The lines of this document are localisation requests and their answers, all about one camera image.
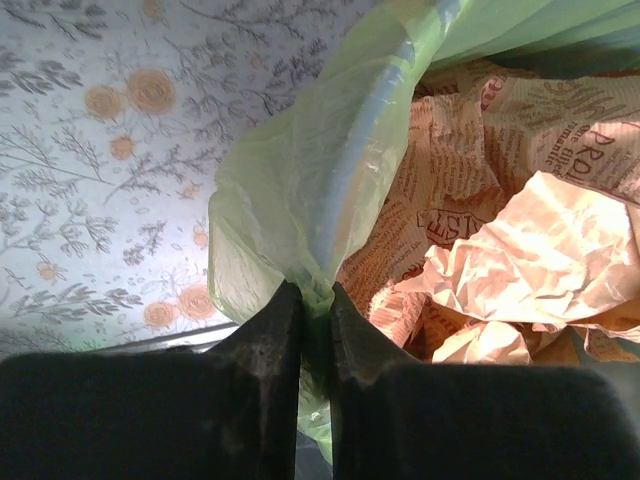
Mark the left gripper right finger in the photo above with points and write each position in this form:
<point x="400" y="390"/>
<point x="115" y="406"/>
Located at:
<point x="394" y="417"/>

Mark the blue grey trash bin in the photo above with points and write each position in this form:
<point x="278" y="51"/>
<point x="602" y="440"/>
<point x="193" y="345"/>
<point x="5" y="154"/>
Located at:
<point x="394" y="44"/>

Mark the crumpled brown printed paper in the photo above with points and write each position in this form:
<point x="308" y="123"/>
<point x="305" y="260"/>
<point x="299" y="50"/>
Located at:
<point x="510" y="234"/>

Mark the green plastic trash bag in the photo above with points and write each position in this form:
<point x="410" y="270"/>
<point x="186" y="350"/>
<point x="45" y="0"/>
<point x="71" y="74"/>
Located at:
<point x="272" y="186"/>

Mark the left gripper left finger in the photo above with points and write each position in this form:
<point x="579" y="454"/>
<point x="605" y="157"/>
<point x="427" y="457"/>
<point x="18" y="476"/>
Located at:
<point x="226" y="413"/>

